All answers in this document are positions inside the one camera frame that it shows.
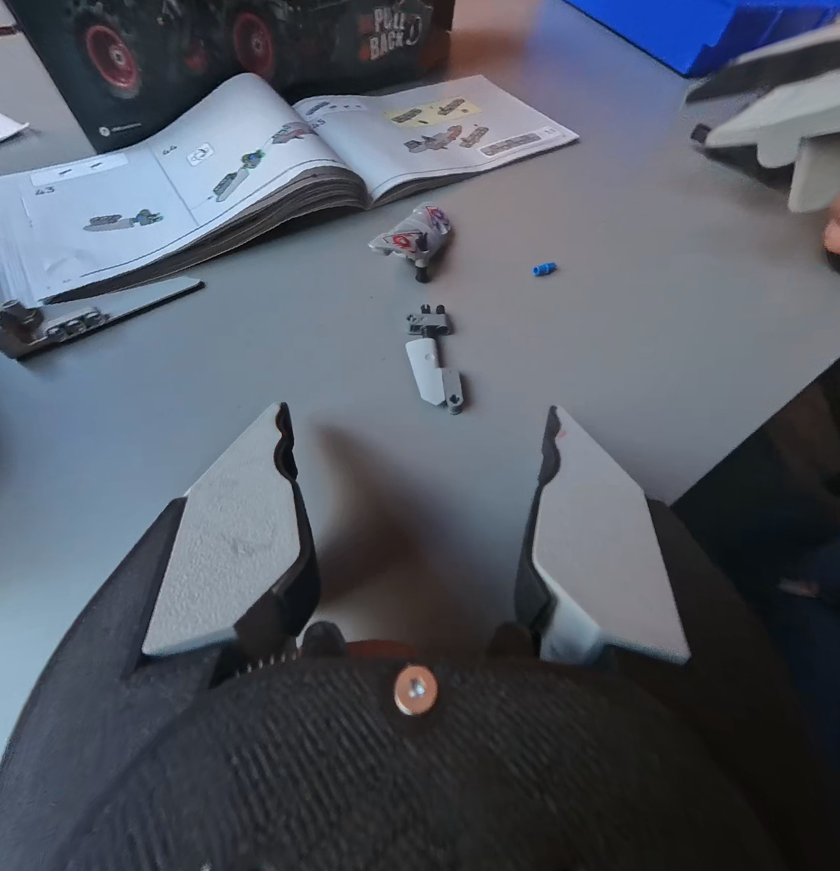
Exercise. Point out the small grey lego axle assembly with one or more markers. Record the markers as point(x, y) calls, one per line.
point(426, 367)

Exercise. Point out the white sticker sheet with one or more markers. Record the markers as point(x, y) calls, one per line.
point(1, 126)

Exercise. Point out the grey red-printed lego panel assembly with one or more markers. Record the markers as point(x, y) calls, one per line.
point(406, 235)

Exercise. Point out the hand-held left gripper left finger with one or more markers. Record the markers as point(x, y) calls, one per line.
point(222, 558)

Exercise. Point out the blue plastic bin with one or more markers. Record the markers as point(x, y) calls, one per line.
point(665, 27)

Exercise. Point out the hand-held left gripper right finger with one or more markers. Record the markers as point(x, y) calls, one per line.
point(597, 558)

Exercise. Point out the blue lego pin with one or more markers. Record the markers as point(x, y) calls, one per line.
point(543, 269)

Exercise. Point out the person's dark trousers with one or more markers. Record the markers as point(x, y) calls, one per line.
point(821, 612)

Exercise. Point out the black lego set box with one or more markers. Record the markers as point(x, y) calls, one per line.
point(154, 68)

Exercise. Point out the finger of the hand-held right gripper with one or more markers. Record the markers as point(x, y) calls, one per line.
point(780, 126)
point(787, 51)

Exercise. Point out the long grey lego beam assembly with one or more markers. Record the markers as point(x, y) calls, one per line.
point(72, 328)

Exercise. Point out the open lego instruction booklet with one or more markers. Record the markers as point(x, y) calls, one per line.
point(188, 177)

